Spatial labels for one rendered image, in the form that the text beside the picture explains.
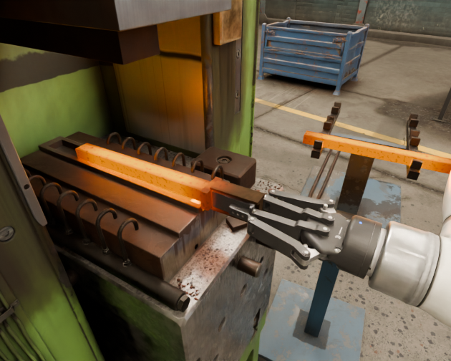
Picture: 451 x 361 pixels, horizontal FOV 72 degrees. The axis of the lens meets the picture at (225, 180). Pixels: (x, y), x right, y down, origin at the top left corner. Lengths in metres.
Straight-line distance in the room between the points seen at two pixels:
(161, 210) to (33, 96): 0.44
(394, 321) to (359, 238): 1.32
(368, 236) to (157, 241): 0.29
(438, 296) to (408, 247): 0.06
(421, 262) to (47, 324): 0.53
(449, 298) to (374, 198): 0.72
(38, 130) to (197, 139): 0.37
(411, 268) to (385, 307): 1.34
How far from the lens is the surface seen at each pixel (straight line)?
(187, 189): 0.51
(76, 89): 0.89
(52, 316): 0.59
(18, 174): 0.44
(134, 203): 0.54
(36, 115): 0.84
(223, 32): 0.69
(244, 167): 0.63
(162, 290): 0.47
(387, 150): 0.78
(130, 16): 0.32
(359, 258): 0.41
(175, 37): 0.73
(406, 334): 1.70
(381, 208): 1.07
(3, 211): 0.46
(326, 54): 4.24
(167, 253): 0.47
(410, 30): 8.19
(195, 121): 0.76
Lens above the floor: 1.32
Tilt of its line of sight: 35 degrees down
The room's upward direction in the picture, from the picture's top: straight up
